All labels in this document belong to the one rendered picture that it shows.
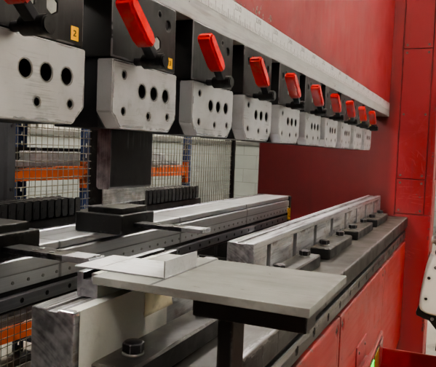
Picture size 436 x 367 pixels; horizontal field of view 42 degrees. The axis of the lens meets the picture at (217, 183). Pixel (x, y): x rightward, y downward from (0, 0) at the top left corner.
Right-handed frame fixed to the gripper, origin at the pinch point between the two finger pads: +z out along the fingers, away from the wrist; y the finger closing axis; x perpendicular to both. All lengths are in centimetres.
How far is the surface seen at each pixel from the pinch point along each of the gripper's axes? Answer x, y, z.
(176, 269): -39, -33, -13
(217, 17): -17, -40, -48
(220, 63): -24, -36, -40
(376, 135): 179, -37, -37
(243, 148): 769, -309, -8
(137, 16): -46, -37, -42
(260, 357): -21.8, -25.3, 1.5
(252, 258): 7.0, -37.2, -6.3
